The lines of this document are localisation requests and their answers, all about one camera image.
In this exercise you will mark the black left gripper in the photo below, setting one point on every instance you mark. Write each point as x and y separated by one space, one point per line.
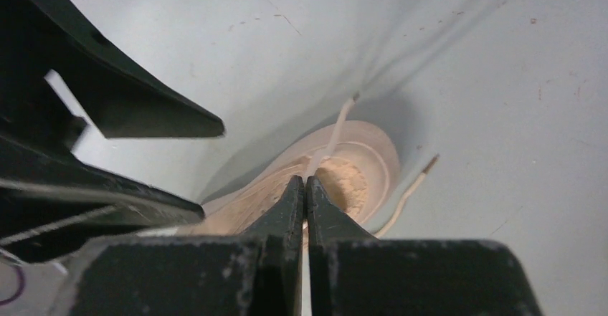
51 203

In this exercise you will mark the beige sneaker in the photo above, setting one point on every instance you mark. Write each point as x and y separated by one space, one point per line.
356 162

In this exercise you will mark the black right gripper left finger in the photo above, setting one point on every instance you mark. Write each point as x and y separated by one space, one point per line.
252 273

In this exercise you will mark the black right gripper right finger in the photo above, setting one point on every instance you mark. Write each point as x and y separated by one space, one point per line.
354 273

